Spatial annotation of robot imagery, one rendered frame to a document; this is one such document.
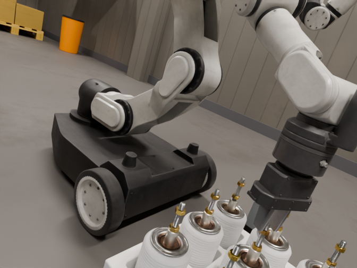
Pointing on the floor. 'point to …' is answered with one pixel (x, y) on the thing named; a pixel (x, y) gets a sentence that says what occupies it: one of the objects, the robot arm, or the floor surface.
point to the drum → (70, 34)
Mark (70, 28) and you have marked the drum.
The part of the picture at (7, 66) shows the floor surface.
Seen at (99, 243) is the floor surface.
